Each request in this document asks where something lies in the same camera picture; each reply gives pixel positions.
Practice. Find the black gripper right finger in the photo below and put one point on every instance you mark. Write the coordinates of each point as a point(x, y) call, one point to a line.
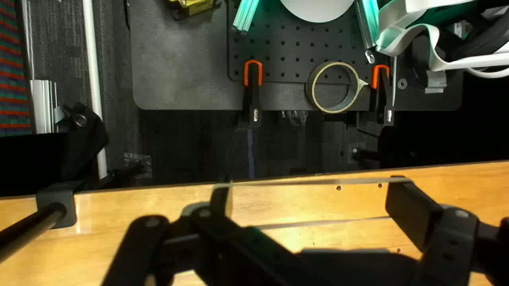
point(450, 243)

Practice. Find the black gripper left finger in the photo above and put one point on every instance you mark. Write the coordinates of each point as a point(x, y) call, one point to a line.
point(159, 247)

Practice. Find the black metal rod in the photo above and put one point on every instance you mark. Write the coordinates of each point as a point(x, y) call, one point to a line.
point(25, 230)

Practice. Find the orange black bar clamp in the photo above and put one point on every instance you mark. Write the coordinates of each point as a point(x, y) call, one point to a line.
point(252, 100)
point(380, 95)

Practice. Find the white vertical pole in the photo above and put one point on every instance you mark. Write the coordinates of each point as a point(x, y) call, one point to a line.
point(93, 79)

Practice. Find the dark grey cart top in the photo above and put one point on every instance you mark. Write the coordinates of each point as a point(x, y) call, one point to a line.
point(179, 63)

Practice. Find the beige masking tape roll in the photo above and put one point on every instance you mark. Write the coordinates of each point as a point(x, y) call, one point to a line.
point(314, 97)

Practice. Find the colourful striped acoustic panel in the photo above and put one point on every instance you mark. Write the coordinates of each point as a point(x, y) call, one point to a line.
point(11, 63)

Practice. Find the black perforated breadboard plate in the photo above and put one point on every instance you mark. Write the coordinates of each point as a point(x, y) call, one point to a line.
point(287, 49)

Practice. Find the teal plastic strip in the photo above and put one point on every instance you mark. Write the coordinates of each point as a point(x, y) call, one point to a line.
point(244, 14)
point(367, 12)

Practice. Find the yellow black device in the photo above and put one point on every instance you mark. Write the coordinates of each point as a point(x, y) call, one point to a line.
point(192, 4)

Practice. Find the white round disc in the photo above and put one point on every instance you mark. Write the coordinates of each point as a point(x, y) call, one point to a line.
point(316, 9)

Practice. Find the black rod bracket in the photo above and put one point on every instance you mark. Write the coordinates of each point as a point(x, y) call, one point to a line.
point(58, 198)

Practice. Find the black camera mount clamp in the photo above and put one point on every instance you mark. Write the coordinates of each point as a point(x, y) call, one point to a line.
point(81, 136)

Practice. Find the aluminium extrusion rail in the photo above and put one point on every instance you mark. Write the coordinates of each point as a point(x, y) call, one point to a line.
point(44, 104)

